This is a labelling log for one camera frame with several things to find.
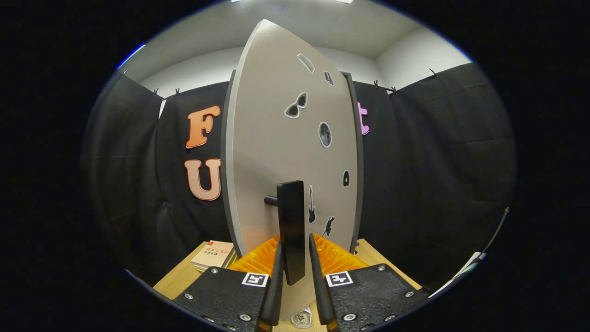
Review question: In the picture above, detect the white canvas shoe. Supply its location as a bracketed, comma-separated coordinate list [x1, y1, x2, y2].
[290, 307, 315, 329]

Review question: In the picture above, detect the beige cover book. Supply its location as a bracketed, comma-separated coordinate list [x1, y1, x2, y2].
[191, 240, 235, 271]

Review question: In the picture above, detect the white flat object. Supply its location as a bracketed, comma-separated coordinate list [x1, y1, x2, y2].
[428, 251, 487, 298]

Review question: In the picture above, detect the black door handle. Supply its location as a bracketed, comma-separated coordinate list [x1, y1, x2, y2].
[264, 180, 307, 287]

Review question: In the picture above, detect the black backdrop cloth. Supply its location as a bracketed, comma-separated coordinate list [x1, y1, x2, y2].
[80, 62, 517, 292]

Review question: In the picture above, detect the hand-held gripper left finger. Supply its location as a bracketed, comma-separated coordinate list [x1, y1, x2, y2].
[173, 235, 284, 332]

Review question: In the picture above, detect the beige shoe cabinet door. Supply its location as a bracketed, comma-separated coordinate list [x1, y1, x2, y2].
[228, 18, 360, 324]

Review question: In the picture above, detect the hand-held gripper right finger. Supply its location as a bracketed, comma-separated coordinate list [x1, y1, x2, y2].
[308, 233, 430, 332]

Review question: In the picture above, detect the yellow edged book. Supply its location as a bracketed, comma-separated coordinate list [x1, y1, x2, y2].
[197, 249, 239, 273]

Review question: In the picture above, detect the dark grey shoe cabinet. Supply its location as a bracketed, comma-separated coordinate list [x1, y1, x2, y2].
[220, 69, 365, 255]

